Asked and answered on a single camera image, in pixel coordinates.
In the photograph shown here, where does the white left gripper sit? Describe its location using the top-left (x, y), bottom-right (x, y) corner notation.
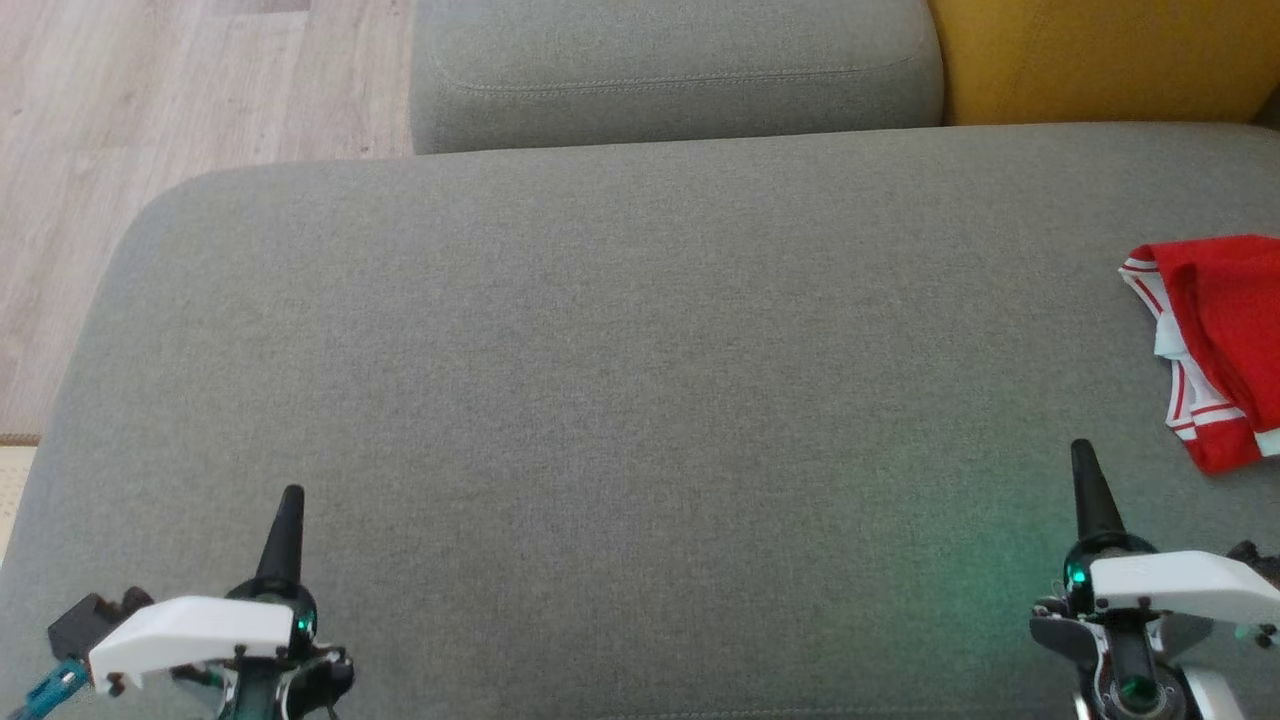
top-left (86, 485), bottom-right (321, 693)

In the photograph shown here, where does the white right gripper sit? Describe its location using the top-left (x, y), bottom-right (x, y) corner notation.
top-left (1062, 438), bottom-right (1280, 628)

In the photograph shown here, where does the red number 23 basketball jersey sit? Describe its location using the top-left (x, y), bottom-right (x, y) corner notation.
top-left (1118, 235), bottom-right (1280, 476)

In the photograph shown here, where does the grey fabric sofa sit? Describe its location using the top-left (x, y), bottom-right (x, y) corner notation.
top-left (0, 122), bottom-right (1280, 720)

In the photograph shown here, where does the large yellow sofa cushion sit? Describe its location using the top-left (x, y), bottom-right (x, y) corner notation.
top-left (928, 0), bottom-right (1280, 126)

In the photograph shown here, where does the grey sofa back cushion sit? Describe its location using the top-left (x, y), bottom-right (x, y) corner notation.
top-left (410, 0), bottom-right (946, 156)

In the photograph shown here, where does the left teal-plug camera cable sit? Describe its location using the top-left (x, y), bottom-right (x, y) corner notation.
top-left (12, 658), bottom-right (91, 720)

